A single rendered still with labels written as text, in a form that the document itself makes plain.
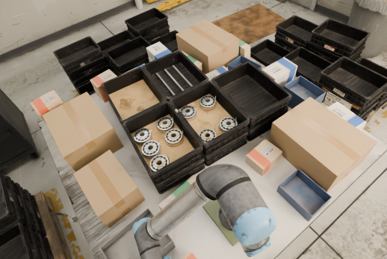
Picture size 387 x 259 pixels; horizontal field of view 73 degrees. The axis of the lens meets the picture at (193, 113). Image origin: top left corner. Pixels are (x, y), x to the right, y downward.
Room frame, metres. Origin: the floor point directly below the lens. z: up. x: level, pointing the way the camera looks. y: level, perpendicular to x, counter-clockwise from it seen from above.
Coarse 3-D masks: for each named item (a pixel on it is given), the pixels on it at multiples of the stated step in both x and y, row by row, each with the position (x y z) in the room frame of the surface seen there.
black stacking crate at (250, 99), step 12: (240, 72) 1.30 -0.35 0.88; (252, 72) 1.28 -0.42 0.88; (228, 84) 1.25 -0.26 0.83; (240, 84) 1.24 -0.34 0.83; (252, 84) 1.22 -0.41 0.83; (264, 84) 1.17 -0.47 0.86; (240, 96) 1.13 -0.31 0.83; (252, 96) 1.11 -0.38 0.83; (264, 96) 1.10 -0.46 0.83; (276, 96) 1.06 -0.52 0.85; (252, 108) 1.01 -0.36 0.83; (264, 108) 1.00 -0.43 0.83; (276, 108) 0.95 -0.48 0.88; (264, 120) 0.91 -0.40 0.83
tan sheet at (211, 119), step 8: (192, 104) 1.12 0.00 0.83; (200, 112) 1.04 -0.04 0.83; (208, 112) 1.03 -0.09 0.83; (216, 112) 1.03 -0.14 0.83; (224, 112) 1.02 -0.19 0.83; (192, 120) 0.99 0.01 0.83; (200, 120) 0.98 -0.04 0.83; (208, 120) 0.97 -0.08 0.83; (216, 120) 0.96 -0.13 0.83; (200, 128) 0.92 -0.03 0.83; (216, 128) 0.90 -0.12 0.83
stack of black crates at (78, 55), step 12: (60, 48) 2.37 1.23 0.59; (72, 48) 2.42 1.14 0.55; (84, 48) 2.47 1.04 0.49; (96, 48) 2.41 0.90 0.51; (60, 60) 2.32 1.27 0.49; (72, 60) 2.13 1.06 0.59; (84, 60) 2.19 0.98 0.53; (96, 60) 2.23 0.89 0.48; (72, 72) 2.11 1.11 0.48; (84, 72) 2.16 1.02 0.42; (96, 72) 2.21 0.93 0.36
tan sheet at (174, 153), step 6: (150, 126) 1.00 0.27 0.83; (156, 126) 0.99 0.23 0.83; (174, 126) 0.97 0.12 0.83; (156, 132) 0.94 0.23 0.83; (156, 138) 0.90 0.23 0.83; (162, 138) 0.89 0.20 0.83; (186, 138) 0.87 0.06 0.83; (162, 144) 0.85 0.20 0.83; (180, 144) 0.83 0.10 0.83; (186, 144) 0.83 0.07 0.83; (162, 150) 0.81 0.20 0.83; (168, 150) 0.81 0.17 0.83; (174, 150) 0.80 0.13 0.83; (180, 150) 0.79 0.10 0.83; (186, 150) 0.79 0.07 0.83; (192, 150) 0.78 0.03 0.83; (168, 156) 0.77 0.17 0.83; (174, 156) 0.76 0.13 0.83; (180, 156) 0.76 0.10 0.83
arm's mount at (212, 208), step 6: (210, 204) 0.51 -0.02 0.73; (216, 204) 0.50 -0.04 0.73; (210, 210) 0.48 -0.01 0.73; (216, 210) 0.48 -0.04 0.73; (210, 216) 0.46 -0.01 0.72; (216, 216) 0.45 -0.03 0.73; (216, 222) 0.42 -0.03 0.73; (222, 228) 0.39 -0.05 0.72; (228, 234) 0.36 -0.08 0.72; (228, 240) 0.34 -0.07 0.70; (234, 240) 0.33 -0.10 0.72
